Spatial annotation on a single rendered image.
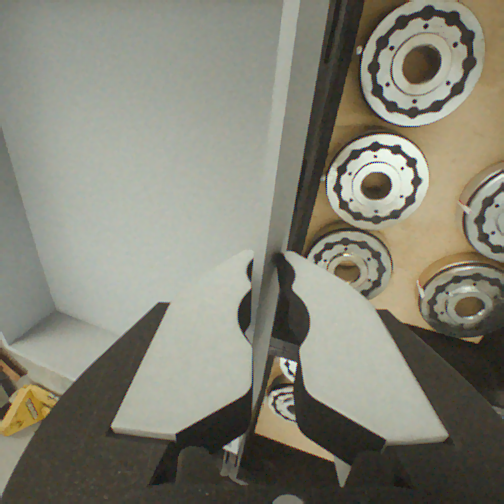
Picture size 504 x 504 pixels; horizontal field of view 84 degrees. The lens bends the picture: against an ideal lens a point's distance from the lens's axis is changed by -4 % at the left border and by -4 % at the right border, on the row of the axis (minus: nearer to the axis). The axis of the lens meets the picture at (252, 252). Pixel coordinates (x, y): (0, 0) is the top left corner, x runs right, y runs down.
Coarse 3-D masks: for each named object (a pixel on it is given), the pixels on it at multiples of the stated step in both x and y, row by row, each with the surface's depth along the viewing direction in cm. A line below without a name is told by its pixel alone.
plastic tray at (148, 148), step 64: (0, 0) 14; (64, 0) 13; (128, 0) 12; (192, 0) 11; (256, 0) 11; (320, 0) 9; (0, 64) 16; (64, 64) 15; (128, 64) 14; (192, 64) 13; (256, 64) 12; (0, 128) 18; (64, 128) 16; (128, 128) 15; (192, 128) 14; (256, 128) 13; (0, 192) 19; (64, 192) 19; (128, 192) 17; (192, 192) 16; (256, 192) 14; (0, 256) 20; (64, 256) 22; (128, 256) 19; (192, 256) 18; (256, 256) 11; (0, 320) 21; (64, 320) 25; (128, 320) 23; (256, 320) 12; (256, 384) 18
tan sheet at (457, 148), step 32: (384, 0) 25; (480, 0) 23; (352, 64) 28; (416, 64) 27; (352, 96) 30; (480, 96) 26; (352, 128) 31; (384, 128) 30; (416, 128) 29; (448, 128) 28; (480, 128) 28; (448, 160) 30; (480, 160) 29; (320, 192) 35; (448, 192) 31; (320, 224) 37; (416, 224) 34; (448, 224) 32; (416, 256) 35; (416, 320) 39
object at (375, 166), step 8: (360, 168) 30; (368, 168) 29; (376, 168) 29; (384, 168) 29; (392, 168) 28; (360, 176) 30; (392, 176) 29; (400, 176) 29; (352, 184) 30; (360, 184) 30; (392, 184) 29; (400, 184) 29; (352, 192) 31; (360, 192) 30; (392, 192) 29; (360, 200) 31; (368, 200) 30; (376, 200) 30; (384, 200) 30; (392, 200) 30
